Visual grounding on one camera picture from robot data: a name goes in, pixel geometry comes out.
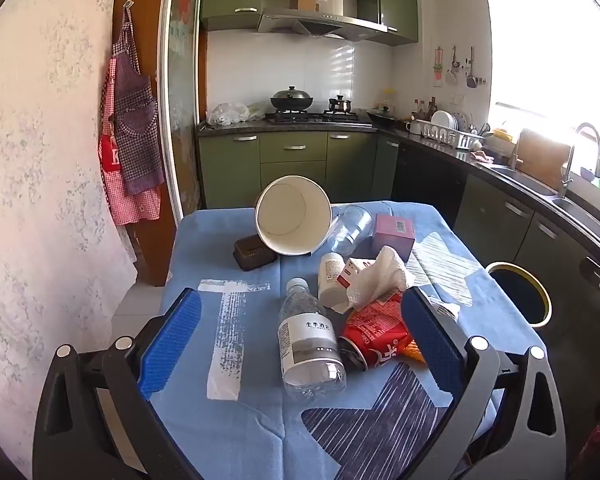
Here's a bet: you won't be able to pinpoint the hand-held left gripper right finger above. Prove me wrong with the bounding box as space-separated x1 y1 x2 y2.
401 287 567 480

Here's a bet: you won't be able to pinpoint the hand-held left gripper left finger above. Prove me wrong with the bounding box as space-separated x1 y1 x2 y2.
32 287 203 480

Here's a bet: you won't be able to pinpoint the red soda can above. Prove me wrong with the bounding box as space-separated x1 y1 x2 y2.
339 305 413 372

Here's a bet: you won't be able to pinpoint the white paper towel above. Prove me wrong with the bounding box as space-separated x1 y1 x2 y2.
335 246 417 315

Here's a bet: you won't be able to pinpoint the yellow rimmed blue bin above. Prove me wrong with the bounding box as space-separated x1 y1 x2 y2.
485 261 552 328

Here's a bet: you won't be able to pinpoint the red and white medicine box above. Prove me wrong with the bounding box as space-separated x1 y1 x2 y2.
337 256 381 288

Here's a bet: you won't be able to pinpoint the purple box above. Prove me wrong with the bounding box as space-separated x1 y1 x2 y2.
372 213 416 261

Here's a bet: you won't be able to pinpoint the white pill bottle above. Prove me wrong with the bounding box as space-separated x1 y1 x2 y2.
317 252 353 311

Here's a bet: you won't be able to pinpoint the clear water bottle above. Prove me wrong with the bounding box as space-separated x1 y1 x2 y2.
278 277 348 403

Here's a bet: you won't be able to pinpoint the clear plastic cup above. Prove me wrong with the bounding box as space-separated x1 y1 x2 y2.
327 205 374 256

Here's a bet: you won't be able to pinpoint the white paper bucket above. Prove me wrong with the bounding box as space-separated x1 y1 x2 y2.
255 175 334 257

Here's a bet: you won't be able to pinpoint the steel sink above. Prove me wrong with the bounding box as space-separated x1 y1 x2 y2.
490 165 600 242

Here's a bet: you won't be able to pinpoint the tall steel faucet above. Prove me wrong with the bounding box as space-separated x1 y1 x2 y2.
557 122 600 200

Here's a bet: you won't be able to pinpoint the blue star tablecloth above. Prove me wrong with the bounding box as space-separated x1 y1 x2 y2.
152 200 548 480

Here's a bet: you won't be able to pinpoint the wooden cutting board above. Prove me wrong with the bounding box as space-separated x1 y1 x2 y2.
517 128 573 188

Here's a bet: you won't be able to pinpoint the person's floral clothing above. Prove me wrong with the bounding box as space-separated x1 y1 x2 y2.
567 367 600 480

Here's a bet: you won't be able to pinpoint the red checked apron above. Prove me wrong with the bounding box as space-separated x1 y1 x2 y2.
98 55 162 226

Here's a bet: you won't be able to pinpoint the black kitchen countertop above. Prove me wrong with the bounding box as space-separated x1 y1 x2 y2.
196 110 600 261

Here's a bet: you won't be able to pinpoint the white dish rack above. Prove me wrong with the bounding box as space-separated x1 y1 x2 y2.
415 110 487 150

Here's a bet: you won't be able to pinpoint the green lower cabinets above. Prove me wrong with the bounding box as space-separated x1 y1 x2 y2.
197 131 600 311

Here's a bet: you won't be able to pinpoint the purple checked apron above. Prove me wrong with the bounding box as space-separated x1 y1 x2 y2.
112 7 166 197

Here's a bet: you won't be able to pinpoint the sauce bottles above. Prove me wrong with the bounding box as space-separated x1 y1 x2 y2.
412 98 439 121

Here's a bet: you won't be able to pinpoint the plastic bags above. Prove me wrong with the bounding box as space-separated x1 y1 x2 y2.
207 102 252 126

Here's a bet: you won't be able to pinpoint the gas stove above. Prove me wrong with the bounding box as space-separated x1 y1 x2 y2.
266 109 373 127

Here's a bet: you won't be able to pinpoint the glass sliding door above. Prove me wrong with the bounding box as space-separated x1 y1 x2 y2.
159 0 208 221

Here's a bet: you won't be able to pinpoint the hanging kitchen utensils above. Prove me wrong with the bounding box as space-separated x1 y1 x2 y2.
432 46 482 89

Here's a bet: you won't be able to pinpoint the black wok with lid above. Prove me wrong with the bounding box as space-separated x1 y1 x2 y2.
270 86 315 112

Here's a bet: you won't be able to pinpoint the steel range hood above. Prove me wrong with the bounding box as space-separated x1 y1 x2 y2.
257 9 387 41

